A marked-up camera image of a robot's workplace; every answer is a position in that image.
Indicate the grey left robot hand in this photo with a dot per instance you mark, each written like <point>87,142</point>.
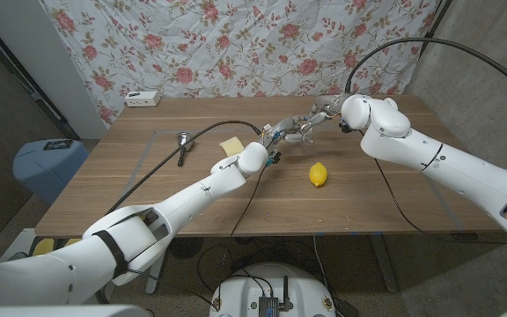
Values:
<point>282,128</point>

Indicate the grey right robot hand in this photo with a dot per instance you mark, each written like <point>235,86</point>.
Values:
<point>326,108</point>

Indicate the clear medicine bottle white cap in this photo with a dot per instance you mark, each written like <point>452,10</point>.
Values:
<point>305,142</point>

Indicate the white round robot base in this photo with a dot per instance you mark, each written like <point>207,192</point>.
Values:
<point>240,290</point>

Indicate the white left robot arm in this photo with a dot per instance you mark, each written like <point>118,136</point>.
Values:
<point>187,198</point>

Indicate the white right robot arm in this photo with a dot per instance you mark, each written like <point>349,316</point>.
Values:
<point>447,163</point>

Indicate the yellow lemon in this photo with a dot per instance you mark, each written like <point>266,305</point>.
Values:
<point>318,174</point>

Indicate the yellow sponge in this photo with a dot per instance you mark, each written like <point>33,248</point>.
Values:
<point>231,146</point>

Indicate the floral backdrop cloth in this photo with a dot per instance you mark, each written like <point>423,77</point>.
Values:
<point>244,48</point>

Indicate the black stand pole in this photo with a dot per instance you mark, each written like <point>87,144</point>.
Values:
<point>24,77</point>
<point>434,26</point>

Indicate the white power strip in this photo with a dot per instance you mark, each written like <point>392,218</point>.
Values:
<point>142,99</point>

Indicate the black round floor fan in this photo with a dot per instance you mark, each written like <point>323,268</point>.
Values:
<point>187,247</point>

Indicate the grey table leg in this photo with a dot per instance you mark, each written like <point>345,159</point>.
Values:
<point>383,264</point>

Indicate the black electronics box with antenna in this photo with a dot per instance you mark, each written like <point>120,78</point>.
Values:
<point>268,304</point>

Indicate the white table leg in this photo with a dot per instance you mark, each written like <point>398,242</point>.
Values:
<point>156,277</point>

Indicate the black device on bin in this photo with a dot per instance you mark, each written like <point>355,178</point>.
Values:
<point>58,144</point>

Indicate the blue bin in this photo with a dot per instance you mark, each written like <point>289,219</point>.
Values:
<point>46,171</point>

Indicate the yellow and white floor object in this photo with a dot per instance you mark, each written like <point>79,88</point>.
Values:
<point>46,246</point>

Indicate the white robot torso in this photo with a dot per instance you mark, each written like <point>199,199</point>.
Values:
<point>60,311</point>

